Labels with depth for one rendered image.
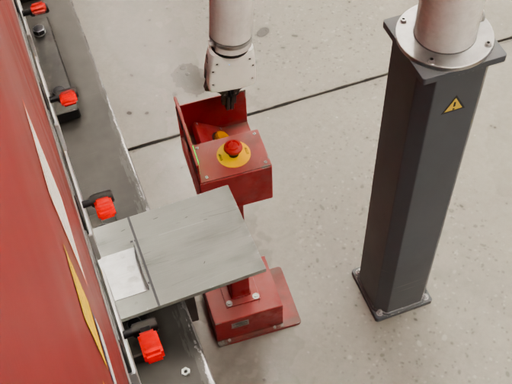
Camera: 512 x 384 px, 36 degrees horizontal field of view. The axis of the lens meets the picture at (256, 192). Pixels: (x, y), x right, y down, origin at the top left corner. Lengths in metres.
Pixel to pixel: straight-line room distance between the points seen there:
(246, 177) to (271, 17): 1.55
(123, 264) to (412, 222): 0.88
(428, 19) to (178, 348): 0.75
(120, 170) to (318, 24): 1.69
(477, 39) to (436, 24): 0.12
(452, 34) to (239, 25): 0.40
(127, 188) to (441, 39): 0.66
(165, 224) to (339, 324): 1.11
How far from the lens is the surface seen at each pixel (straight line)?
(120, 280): 1.28
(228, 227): 1.31
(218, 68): 1.59
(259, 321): 2.27
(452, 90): 1.62
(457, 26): 1.53
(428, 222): 2.00
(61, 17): 1.91
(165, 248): 1.30
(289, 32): 3.09
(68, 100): 1.10
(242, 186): 1.69
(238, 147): 1.66
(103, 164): 1.59
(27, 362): 0.20
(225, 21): 1.50
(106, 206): 0.98
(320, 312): 2.36
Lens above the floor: 2.09
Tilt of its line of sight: 54 degrees down
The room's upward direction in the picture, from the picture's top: 3 degrees counter-clockwise
